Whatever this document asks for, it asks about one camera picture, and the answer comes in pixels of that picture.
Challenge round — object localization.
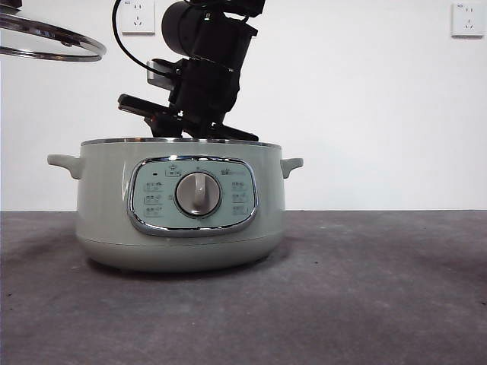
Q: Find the glass lid with green knob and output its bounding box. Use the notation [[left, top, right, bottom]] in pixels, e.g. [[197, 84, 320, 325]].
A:
[[0, 6, 108, 64]]

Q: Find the sage green electric pot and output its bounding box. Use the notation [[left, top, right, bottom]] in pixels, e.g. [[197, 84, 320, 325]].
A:
[[46, 136, 304, 273]]

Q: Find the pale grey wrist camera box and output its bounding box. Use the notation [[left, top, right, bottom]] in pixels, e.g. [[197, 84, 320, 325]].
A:
[[145, 59, 182, 92]]

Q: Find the white wall socket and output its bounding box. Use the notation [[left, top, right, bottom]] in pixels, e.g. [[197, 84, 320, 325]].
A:
[[120, 0, 156, 37], [450, 3, 487, 39]]

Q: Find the black camera cable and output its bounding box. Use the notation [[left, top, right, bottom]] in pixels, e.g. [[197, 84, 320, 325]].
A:
[[110, 0, 154, 75]]

